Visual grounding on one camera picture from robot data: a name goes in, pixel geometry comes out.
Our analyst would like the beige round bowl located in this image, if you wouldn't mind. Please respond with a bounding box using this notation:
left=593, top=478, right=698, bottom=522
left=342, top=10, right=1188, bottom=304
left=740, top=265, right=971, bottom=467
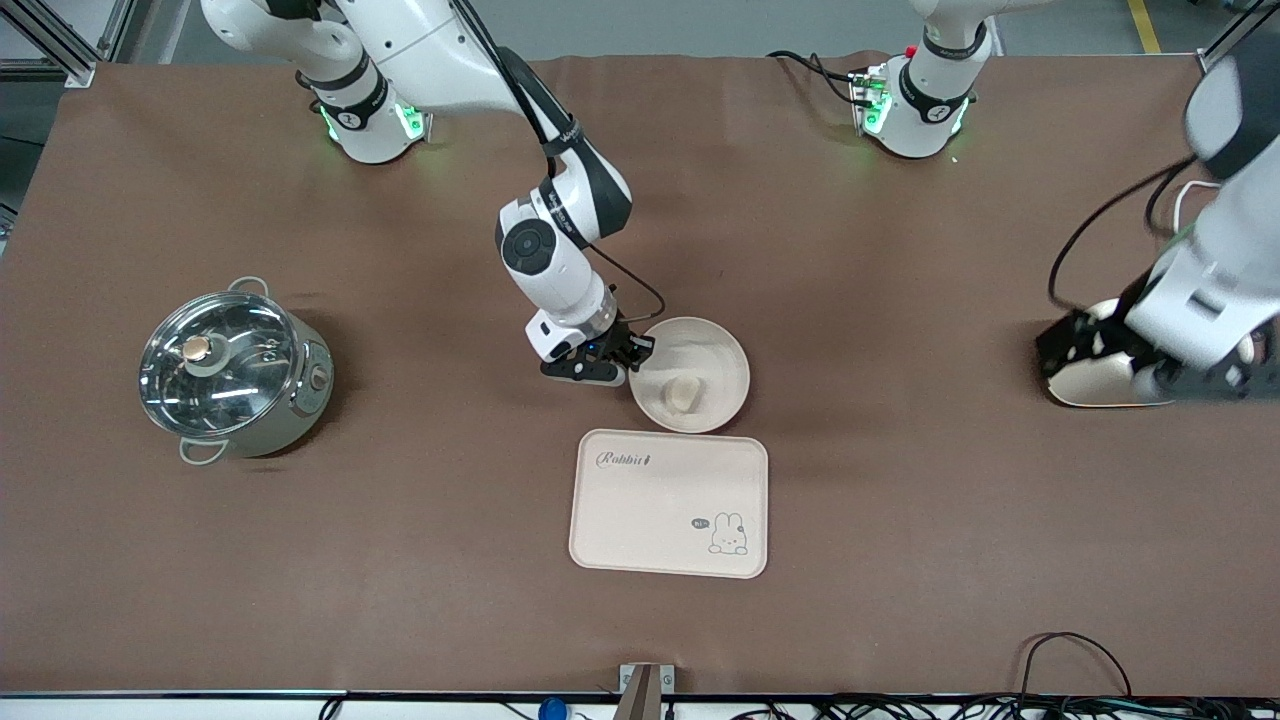
left=628, top=316, right=751, bottom=434

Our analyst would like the cream tray with rabbit print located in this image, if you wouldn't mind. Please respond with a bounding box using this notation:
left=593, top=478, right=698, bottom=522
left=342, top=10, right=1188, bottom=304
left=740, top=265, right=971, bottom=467
left=568, top=428, right=770, bottom=581

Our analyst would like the brown table mat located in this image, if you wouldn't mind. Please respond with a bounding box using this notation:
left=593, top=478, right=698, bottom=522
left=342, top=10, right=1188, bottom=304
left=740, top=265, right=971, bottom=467
left=0, top=50, right=1280, bottom=696

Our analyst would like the steel cooking pot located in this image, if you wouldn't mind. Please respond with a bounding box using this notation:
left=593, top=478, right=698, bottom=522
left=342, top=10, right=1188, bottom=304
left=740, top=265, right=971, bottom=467
left=140, top=277, right=336, bottom=466

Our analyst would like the glass pot lid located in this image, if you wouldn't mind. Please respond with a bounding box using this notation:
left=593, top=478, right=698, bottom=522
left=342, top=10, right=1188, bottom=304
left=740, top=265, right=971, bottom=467
left=138, top=290, right=301, bottom=441

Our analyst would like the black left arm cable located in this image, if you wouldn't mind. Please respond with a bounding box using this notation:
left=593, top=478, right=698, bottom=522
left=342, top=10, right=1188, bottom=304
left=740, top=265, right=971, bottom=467
left=1047, top=158, right=1199, bottom=313

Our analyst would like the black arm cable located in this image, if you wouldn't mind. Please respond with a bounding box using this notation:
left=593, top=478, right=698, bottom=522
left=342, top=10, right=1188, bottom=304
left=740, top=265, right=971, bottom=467
left=1047, top=158, right=1199, bottom=313
left=452, top=0, right=668, bottom=324

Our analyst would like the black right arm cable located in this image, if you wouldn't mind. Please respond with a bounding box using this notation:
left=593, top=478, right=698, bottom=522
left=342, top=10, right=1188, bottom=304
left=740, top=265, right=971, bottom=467
left=452, top=0, right=668, bottom=324

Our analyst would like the black looped cable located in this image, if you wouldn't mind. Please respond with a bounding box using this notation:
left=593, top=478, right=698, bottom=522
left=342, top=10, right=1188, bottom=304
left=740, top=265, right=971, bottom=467
left=1018, top=631, right=1134, bottom=698

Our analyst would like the metal table edge bracket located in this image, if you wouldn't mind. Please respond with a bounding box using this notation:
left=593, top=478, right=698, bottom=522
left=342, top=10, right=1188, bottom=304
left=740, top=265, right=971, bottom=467
left=612, top=662, right=677, bottom=720

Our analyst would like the aluminium frame profile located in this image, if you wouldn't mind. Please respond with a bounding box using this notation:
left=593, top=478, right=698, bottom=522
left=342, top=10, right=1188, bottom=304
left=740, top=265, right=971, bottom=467
left=0, top=0, right=136, bottom=89

